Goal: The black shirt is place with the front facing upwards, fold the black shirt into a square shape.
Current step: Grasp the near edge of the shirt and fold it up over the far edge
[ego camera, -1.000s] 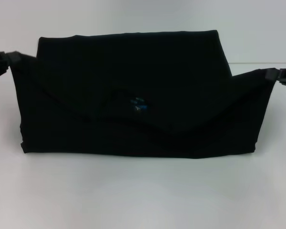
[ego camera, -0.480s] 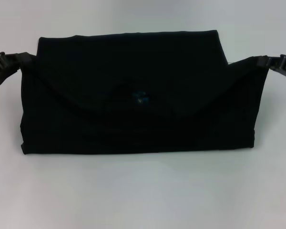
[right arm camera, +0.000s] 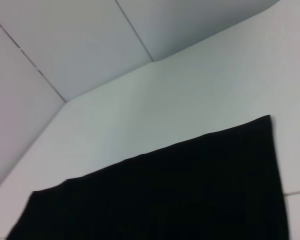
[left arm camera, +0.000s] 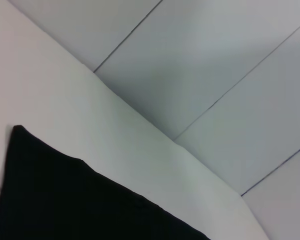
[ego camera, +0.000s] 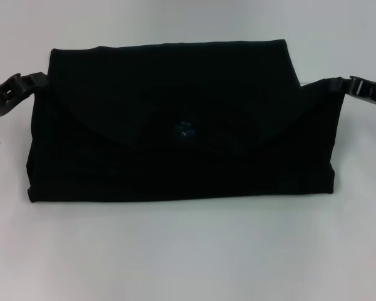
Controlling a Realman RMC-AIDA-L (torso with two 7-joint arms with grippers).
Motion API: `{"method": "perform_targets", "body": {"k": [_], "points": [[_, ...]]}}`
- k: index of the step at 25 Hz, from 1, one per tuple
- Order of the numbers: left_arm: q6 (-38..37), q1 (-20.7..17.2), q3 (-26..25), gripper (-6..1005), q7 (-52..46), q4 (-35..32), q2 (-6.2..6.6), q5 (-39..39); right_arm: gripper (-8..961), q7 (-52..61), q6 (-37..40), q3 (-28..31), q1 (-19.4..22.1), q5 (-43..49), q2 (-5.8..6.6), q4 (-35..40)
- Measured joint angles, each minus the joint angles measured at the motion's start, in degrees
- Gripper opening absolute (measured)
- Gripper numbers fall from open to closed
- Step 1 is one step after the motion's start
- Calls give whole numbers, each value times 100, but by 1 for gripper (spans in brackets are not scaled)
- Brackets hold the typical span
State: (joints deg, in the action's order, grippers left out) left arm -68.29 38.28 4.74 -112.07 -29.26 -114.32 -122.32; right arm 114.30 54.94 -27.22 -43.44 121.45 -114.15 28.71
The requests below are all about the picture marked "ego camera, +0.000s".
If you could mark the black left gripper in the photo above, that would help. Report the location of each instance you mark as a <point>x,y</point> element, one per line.
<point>6,94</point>

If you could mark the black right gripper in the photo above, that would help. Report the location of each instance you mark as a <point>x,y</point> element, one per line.
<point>369,92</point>

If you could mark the black shirt with FREE print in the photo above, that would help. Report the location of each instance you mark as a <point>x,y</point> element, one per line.
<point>188,141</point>

